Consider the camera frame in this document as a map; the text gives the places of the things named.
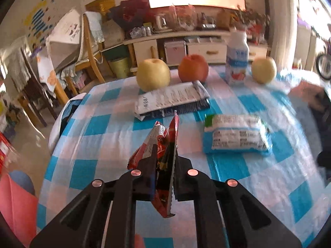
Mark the yellow pear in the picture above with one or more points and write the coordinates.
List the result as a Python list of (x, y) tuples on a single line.
[(264, 70), (152, 74)]

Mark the green trash can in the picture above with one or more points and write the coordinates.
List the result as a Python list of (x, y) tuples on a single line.
[(119, 61)]

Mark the electric kettle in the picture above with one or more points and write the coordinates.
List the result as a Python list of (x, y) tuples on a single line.
[(161, 23)]

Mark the yellow pear left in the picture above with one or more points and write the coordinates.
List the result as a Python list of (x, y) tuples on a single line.
[(152, 74)]

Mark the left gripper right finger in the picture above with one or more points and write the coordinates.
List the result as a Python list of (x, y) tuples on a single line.
[(226, 213)]

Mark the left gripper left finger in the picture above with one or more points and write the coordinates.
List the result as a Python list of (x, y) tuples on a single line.
[(104, 215)]

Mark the dark wooden chair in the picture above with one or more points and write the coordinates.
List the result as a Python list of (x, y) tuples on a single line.
[(16, 62)]

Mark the wooden chair with cloth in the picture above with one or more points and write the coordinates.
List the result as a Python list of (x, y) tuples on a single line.
[(75, 40)]

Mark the red white printed wrapper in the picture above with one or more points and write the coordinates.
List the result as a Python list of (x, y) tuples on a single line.
[(165, 140)]

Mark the operator hand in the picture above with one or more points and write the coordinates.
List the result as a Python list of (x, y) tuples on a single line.
[(139, 242)]

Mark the white TV cabinet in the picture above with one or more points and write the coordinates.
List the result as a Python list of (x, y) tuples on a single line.
[(212, 45)]

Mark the yellow pear right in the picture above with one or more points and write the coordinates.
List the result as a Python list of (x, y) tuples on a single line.
[(264, 70)]

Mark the white blue carton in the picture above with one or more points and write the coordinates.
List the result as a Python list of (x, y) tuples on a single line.
[(236, 133)]

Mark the white milk bottle blue label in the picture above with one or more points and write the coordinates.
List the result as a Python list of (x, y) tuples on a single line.
[(236, 63)]

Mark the grey white milk carton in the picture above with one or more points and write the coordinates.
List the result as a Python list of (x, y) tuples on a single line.
[(182, 98)]

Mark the pink storage box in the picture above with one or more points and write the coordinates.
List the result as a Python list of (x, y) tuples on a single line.
[(175, 51)]

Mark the red apple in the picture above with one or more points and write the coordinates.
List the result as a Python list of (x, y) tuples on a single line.
[(193, 68)]

